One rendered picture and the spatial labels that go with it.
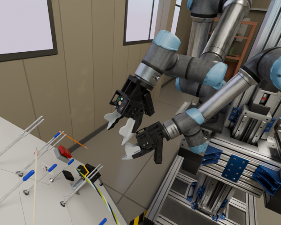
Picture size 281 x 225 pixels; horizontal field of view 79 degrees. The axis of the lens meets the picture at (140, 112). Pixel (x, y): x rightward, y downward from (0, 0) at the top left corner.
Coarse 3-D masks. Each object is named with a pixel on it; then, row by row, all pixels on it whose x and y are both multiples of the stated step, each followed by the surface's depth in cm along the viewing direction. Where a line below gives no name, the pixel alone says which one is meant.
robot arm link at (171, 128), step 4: (168, 120) 69; (164, 124) 67; (168, 124) 66; (172, 124) 66; (164, 128) 67; (168, 128) 66; (172, 128) 65; (176, 128) 65; (168, 132) 65; (172, 132) 65; (176, 132) 66; (172, 136) 66; (176, 136) 67
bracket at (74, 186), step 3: (81, 177) 58; (78, 180) 58; (81, 180) 59; (72, 183) 59; (75, 183) 58; (78, 183) 59; (81, 183) 57; (84, 183) 58; (72, 186) 57; (75, 186) 59; (78, 186) 57; (75, 189) 57; (75, 192) 56; (78, 192) 57
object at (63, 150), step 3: (60, 147) 69; (63, 147) 71; (60, 150) 68; (63, 150) 68; (66, 150) 71; (63, 153) 67; (66, 153) 68; (69, 153) 71; (66, 156) 68; (69, 156) 69
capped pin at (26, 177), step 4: (32, 172) 29; (24, 176) 29; (28, 176) 29; (24, 180) 29; (20, 184) 29; (12, 188) 29; (16, 188) 29; (8, 192) 29; (4, 196) 29; (0, 200) 28
